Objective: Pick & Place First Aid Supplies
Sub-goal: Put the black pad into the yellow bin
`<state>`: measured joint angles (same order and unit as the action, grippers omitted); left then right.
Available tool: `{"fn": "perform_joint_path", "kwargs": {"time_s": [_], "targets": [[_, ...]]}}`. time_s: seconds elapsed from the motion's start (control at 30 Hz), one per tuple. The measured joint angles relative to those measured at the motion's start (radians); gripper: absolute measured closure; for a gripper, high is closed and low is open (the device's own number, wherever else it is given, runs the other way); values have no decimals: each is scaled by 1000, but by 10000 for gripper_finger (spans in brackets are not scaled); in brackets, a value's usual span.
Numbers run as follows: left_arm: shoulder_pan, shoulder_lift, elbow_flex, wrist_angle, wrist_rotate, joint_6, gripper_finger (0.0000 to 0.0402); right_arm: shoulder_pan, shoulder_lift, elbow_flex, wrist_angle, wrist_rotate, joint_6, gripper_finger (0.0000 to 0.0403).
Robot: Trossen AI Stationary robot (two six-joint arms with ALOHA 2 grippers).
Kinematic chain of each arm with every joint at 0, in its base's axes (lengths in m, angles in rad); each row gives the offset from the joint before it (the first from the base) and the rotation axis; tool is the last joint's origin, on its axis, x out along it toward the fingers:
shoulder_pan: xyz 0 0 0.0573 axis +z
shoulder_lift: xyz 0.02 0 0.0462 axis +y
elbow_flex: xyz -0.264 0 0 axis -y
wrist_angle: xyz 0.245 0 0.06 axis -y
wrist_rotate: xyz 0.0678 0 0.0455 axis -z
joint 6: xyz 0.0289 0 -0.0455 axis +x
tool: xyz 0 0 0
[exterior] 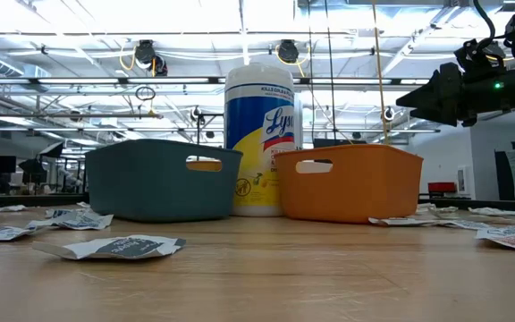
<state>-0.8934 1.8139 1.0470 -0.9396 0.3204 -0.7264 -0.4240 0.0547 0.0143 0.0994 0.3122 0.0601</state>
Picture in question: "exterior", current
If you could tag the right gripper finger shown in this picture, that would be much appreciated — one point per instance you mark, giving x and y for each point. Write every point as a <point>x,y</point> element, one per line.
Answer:
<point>441,89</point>
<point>445,117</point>

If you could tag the green striped bandage strip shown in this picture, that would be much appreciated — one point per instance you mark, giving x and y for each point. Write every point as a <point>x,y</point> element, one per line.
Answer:
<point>436,208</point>
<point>508,211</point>

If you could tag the white packet dark print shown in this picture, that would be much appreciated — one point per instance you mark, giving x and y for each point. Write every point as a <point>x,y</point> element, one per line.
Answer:
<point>114,247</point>

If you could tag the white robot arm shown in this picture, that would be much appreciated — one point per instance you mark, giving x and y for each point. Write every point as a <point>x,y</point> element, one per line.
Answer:
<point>69,178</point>

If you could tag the red storage bin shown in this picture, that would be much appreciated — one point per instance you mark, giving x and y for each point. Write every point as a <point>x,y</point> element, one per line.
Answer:
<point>441,187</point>

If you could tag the black panel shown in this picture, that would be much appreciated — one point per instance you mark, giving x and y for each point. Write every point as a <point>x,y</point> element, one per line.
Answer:
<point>502,176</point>

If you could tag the white packet red print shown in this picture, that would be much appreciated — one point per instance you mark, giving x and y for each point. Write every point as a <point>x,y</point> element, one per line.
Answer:
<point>400,221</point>
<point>470,225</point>
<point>510,239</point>

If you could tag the orange plastic bin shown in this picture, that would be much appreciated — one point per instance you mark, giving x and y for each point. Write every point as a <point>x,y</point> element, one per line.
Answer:
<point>351,192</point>

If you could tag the disinfecting wipes canister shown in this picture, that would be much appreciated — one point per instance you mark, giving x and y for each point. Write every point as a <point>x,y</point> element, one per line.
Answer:
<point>257,112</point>

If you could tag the teal plastic bin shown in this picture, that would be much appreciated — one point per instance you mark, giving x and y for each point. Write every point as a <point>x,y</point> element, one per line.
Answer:
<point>150,188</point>

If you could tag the black softbox light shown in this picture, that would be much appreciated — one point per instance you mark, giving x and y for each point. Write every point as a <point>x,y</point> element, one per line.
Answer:
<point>32,166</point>
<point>53,150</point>

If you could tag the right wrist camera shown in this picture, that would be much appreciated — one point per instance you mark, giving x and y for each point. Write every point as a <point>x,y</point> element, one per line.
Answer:
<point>476,56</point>

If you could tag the small ceiling camera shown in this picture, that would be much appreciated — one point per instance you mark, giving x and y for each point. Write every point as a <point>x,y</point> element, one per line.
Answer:
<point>388,114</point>
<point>196,112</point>

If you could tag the white wall box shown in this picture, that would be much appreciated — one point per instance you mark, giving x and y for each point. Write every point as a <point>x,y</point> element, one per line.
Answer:
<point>464,180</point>

